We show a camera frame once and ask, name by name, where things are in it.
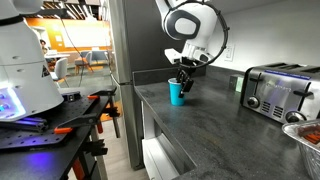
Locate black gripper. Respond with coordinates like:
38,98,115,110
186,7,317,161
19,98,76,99
175,55,202,99

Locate blue plastic cup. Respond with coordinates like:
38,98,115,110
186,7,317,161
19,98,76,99
167,77,187,107

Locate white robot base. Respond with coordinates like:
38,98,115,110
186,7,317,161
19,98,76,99
0,0,65,123

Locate small green box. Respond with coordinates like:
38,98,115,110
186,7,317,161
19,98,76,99
228,73,246,94

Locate stainless steel refrigerator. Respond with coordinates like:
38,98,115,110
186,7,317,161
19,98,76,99
107,0,208,171

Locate black orange bar clamp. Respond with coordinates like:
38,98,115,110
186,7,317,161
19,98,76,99
86,85,122,140
52,112,112,158

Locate white cabinet drawer front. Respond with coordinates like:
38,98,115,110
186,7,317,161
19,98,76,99
140,99,198,180

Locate silver four-slot toaster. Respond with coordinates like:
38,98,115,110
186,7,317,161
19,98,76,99
239,62,320,125

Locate grey armchair wooden legs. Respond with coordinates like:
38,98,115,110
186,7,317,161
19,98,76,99
74,50,95,76

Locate small black connector block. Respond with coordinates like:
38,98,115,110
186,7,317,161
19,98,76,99
61,91,82,102

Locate white office chair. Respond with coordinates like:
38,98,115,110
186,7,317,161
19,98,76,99
49,56,70,89

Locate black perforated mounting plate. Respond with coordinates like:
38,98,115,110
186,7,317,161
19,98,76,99
0,89,112,152

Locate brown food pieces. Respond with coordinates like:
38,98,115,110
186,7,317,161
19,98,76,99
297,123,320,145

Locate aluminium foil tray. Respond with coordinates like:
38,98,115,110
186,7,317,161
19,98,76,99
281,118,320,180

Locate black aluminium extrusion bar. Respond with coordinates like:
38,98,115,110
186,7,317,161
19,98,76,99
0,117,50,133

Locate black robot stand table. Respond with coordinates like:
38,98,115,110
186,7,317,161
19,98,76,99
0,85,118,180

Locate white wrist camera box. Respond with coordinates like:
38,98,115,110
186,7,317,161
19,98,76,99
164,48,183,65

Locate white wall outlet plate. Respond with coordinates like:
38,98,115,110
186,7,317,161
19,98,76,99
223,43,236,63

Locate white wall whiteboard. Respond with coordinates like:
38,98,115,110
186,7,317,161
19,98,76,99
60,23,112,49

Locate thin black hanging cable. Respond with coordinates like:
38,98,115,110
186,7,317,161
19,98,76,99
58,15,84,88

